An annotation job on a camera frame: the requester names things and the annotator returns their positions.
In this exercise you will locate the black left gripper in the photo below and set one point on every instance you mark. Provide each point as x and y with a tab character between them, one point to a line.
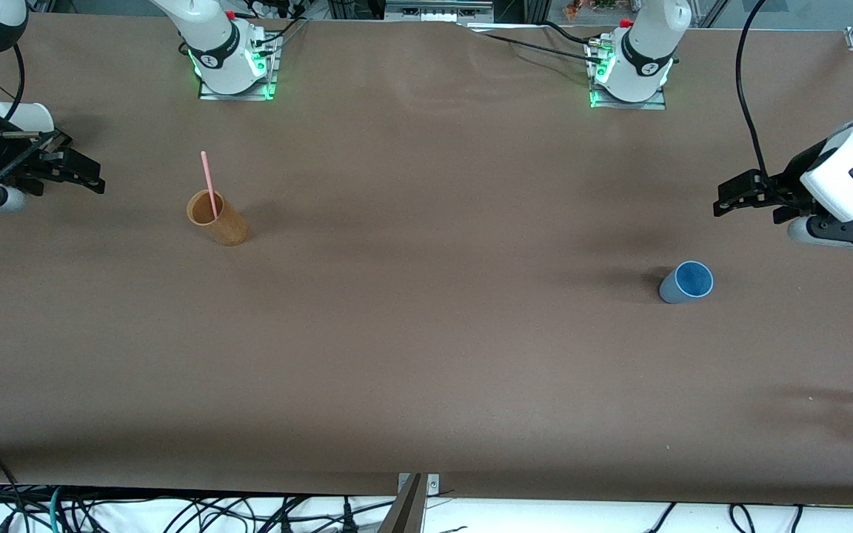
791	178

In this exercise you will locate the blue cup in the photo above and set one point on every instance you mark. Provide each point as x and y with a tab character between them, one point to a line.
693	281

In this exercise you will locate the pink chopstick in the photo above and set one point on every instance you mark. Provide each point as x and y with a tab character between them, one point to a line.
208	178

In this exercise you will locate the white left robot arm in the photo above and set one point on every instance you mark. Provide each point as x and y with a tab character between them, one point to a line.
649	44

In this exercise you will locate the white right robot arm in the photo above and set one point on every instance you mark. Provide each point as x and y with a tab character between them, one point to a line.
212	44

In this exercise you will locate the wooden cylinder cup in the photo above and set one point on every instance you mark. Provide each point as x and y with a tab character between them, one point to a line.
230	229

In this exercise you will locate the orange background item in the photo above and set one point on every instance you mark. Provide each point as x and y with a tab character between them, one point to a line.
573	9

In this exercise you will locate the white power strip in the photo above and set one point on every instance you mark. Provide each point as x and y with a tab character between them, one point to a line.
275	7

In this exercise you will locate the grey background device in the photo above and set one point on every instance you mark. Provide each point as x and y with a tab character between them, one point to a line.
437	10

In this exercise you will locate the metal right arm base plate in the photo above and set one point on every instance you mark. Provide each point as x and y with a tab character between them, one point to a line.
238	97

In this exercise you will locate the dark aluminium frame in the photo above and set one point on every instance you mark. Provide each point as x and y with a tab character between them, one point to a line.
356	9

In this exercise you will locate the silver table edge bracket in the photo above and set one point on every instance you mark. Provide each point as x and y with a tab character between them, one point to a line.
434	485

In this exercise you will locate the grey slanted post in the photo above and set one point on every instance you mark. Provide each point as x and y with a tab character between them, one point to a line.
406	511

